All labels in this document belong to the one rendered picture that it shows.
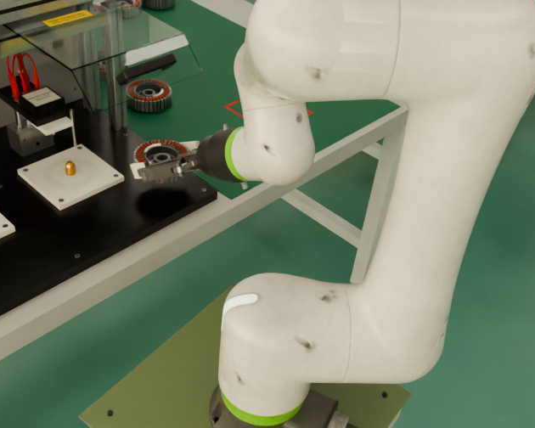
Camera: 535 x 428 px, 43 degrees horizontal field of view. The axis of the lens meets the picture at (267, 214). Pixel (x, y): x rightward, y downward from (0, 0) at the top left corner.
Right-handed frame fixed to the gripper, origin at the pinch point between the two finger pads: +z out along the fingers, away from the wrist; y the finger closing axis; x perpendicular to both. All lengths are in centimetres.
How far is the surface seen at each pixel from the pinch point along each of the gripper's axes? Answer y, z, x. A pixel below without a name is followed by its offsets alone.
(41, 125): -15.4, 12.5, 13.5
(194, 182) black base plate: 5.5, 0.4, -7.0
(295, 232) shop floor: 83, 65, -57
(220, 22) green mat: 66, 51, 22
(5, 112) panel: -12.6, 34.4, 17.2
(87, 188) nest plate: -13.2, 8.4, -0.8
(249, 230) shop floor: 70, 76, -51
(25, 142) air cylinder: -15.5, 23.1, 10.7
